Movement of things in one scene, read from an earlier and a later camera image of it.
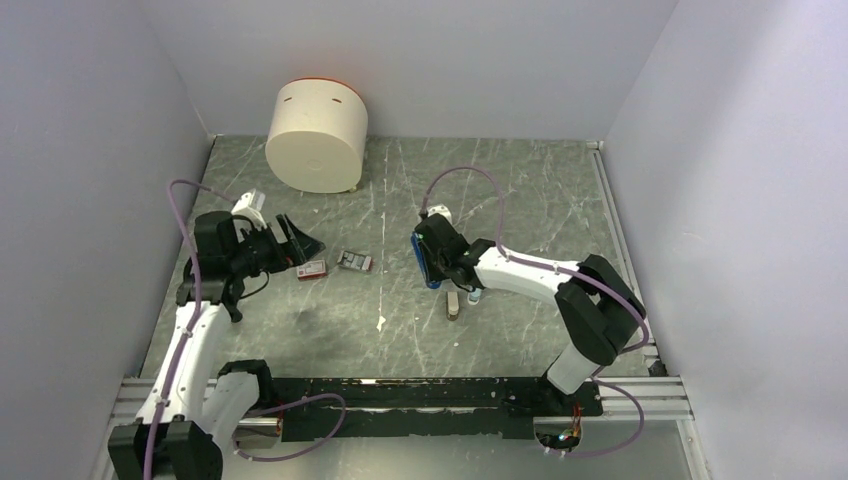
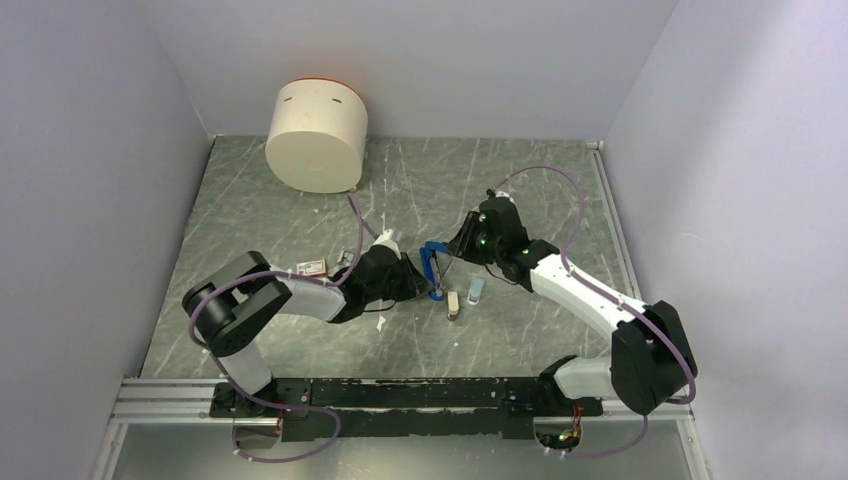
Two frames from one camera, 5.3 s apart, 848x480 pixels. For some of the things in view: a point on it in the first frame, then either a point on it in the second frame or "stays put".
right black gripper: (436, 273) to (460, 246)
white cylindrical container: (318, 133) stays put
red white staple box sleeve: (311, 270) stays put
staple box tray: (355, 261) stays put
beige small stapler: (453, 306) stays put
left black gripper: (308, 246) to (414, 283)
